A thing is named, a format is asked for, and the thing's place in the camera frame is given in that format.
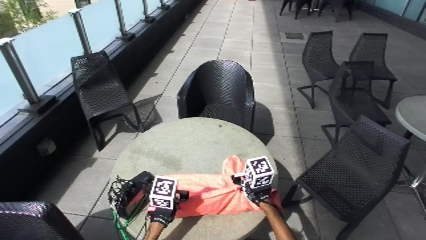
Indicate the person's right hand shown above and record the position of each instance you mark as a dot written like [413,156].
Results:
[260,195]

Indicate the black mesh chair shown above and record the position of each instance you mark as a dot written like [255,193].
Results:
[355,96]
[102,90]
[317,60]
[373,53]
[355,173]

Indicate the frosted glass railing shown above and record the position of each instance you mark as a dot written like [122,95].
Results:
[47,50]

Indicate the pink cloth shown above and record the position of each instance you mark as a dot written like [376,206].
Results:
[214,195]

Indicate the white marker cube on glove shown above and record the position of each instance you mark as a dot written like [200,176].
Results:
[260,171]
[163,191]

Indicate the round grey side table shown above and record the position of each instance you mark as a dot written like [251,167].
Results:
[415,115]

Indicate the metal railing post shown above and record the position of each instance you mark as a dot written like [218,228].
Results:
[21,75]
[82,31]
[120,20]
[147,10]

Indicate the floor drain cover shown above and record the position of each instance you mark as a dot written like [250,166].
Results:
[295,35]

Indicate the black device with red edge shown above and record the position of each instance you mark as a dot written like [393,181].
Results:
[134,196]

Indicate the white marker cube on right glove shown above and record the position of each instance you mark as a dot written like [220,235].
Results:
[260,171]

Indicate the white marker cube on left glove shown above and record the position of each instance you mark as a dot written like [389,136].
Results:
[163,191]

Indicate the person's left hand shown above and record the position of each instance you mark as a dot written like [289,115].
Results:
[162,216]

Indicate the black rounded wicker armchair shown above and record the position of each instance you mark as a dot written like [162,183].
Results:
[220,93]
[31,221]

